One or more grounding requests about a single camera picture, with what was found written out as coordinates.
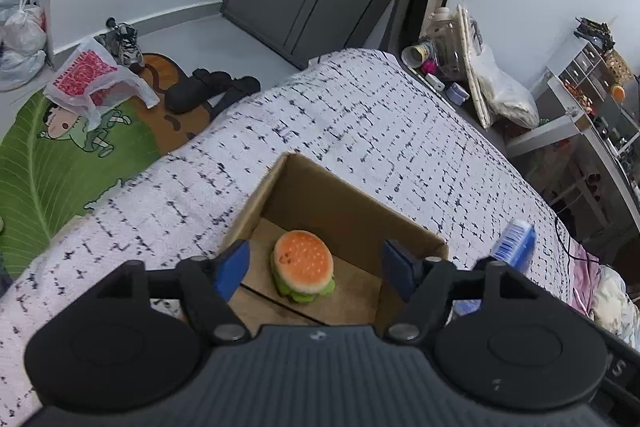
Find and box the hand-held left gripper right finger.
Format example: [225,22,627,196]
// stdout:
[382,239,541,343]

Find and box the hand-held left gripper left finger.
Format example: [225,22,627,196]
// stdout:
[95,239,251,344]

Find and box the burger plush toy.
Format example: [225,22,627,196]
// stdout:
[270,230,337,305]

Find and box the brown cardboard box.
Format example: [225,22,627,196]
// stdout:
[222,152,449,338]

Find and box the crumpled white quilt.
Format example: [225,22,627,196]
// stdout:
[592,264,640,348]

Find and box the pink bed sheet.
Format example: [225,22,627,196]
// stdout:
[567,237,608,318]

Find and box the black and white patterned blanket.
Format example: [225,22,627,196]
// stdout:
[0,48,581,418]

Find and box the black slipper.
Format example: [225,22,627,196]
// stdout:
[210,76,262,120]
[165,68,233,114]

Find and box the small blue box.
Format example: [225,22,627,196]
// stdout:
[446,82,471,106]

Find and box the white desk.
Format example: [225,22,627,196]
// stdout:
[505,67,640,233]

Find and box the green leaf cartoon rug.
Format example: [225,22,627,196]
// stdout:
[0,89,163,280]

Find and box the woven straw mat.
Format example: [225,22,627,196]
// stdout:
[456,3,493,129]

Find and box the round tin can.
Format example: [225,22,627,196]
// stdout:
[402,38,436,68]

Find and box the white bag with red print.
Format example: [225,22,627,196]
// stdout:
[44,38,161,130]

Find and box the grey sneaker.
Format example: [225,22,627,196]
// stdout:
[95,18,146,68]

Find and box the small drawer organizer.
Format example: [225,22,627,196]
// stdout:
[560,39,608,85]

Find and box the woven basket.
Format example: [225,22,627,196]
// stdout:
[602,49,633,85]

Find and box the dark green model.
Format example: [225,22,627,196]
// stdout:
[575,17,616,52]

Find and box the black cable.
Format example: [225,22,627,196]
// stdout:
[554,212,601,265]

